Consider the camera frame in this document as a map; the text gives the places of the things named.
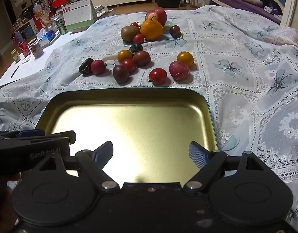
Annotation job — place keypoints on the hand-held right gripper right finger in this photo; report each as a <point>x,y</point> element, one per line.
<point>198,154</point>

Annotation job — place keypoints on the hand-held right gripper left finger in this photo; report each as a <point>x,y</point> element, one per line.
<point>104,151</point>

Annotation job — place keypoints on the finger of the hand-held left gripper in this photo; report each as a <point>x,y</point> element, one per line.
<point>66,136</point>
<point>27,133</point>

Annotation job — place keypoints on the gold metal tin tray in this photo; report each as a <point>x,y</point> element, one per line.
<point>129,126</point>

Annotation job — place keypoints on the pink red radish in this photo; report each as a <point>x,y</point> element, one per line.
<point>98,67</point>

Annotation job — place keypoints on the pink red plum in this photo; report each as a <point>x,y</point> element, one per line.
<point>179,71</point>

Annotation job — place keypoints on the yellow cherry tomato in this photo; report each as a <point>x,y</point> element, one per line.
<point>124,56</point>
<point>185,58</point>

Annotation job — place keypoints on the black pen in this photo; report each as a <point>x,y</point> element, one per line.
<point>15,70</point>

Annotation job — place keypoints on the white floral lace tablecloth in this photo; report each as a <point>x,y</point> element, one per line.
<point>224,89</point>

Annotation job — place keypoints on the dark brown chestnut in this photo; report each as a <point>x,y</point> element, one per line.
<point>86,66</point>

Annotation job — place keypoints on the small jar with yellow lid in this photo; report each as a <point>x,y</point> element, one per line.
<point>15,55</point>

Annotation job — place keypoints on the dark purple cherry tomato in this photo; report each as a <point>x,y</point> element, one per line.
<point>120,74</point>
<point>175,31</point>

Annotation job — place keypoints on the glass jar with brown contents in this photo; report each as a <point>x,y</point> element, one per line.
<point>36,49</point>

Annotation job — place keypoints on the red tin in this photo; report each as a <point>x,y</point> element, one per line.
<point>24,49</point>

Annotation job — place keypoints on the blue tissue box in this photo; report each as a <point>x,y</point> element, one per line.
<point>48,36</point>

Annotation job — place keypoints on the brown cherry tomato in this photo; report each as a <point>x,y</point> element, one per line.
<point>142,58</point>

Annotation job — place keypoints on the black water caltrop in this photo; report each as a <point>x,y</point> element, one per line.
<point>136,48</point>

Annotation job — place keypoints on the green drink can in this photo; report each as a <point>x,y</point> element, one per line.
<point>61,27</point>

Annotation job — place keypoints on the clear glass jar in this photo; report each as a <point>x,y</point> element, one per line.
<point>54,21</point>

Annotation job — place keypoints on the small red cherry tomato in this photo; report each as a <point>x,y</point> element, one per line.
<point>138,38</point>
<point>135,24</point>

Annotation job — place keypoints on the brown kiwi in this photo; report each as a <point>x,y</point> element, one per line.
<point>129,34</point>

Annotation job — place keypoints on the desk calendar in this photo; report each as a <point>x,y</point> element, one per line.
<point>77,15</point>

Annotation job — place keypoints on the pale green rectangular plate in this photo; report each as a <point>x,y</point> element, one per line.
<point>164,38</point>

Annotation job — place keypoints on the stack of books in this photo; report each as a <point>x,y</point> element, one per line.
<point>101,11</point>

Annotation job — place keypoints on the orange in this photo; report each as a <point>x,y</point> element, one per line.
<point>151,30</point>

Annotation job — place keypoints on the red box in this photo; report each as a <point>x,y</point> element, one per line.
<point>60,2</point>

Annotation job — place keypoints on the red apple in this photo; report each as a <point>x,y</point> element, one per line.
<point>157,14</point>

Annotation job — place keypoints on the white furniture frame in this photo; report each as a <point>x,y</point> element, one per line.
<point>289,2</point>

